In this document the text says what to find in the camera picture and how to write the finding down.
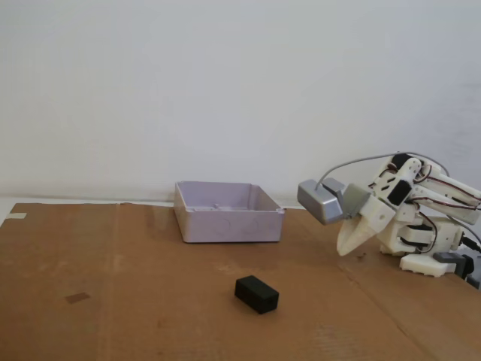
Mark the silver webcam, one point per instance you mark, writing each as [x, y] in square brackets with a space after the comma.
[317, 201]

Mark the brown cardboard sheet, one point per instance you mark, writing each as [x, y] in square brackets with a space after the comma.
[150, 301]

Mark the black rectangular block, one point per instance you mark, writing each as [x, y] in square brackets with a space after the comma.
[257, 295]

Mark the beige masking tape piece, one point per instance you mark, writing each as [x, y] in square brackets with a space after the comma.
[17, 216]

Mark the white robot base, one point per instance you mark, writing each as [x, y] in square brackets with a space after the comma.
[447, 233]

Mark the grey table clamp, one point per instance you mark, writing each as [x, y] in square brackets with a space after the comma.
[447, 258]

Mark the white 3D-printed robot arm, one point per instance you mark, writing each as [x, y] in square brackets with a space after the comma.
[447, 188]

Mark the grey webcam mount bracket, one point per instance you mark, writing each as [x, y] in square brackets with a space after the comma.
[355, 199]

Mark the grey plastic open box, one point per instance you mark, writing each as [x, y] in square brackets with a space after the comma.
[225, 229]

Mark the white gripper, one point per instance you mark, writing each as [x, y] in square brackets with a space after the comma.
[370, 218]

